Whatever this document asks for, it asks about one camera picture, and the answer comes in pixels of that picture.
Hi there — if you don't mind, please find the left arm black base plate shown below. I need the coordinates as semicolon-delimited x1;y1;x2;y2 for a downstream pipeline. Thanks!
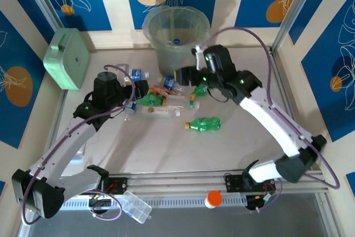
105;177;128;196

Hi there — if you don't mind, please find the clear plastic organizer box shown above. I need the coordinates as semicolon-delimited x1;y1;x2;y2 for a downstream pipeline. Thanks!
118;190;153;224

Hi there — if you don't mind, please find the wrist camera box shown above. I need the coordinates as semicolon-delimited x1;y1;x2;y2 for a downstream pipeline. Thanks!
115;63;133;85
191;44;207;71

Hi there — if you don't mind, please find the white-capped blue-label clear bottle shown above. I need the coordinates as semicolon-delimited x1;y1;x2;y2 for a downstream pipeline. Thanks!
130;67;151;82
159;75;186;93

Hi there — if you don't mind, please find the orange plastic bottle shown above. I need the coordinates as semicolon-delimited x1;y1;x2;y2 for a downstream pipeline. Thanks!
149;84;178;96

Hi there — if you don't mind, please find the aluminium corner post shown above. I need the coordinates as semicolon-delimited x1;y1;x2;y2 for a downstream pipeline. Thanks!
271;0;324;53
19;0;66;31

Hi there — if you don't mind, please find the translucent green bin liner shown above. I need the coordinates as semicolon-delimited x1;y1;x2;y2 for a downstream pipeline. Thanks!
141;6;211;54

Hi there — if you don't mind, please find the aluminium mounting rail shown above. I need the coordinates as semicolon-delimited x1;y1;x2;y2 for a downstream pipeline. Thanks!
26;168;327;200

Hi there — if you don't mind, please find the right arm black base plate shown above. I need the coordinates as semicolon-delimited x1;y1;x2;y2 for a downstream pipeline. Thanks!
224;174;278;193

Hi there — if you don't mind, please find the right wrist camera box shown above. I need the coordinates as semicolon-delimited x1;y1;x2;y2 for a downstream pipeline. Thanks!
191;44;207;71

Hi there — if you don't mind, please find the green plastic soda bottle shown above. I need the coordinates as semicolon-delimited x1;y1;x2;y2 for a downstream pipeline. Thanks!
189;84;209;99
135;92;167;107
185;117;222;132

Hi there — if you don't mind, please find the black connector box with wires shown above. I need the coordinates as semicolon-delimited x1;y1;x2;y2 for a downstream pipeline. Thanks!
88;191;114;210
245;194;278;213

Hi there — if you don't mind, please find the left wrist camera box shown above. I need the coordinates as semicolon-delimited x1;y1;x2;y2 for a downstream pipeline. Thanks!
115;63;133;85

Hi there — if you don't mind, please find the translucent grey plastic bin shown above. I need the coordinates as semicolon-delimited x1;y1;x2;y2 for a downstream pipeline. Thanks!
141;6;211;79

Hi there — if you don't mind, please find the white slotted cable duct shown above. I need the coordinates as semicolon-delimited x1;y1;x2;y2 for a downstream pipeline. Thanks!
34;195;247;211

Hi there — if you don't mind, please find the mint green carry case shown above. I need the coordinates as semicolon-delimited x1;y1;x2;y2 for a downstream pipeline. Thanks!
43;28;91;90

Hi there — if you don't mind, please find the orange-capped white jar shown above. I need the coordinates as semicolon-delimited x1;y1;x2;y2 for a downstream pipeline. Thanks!
204;190;223;209

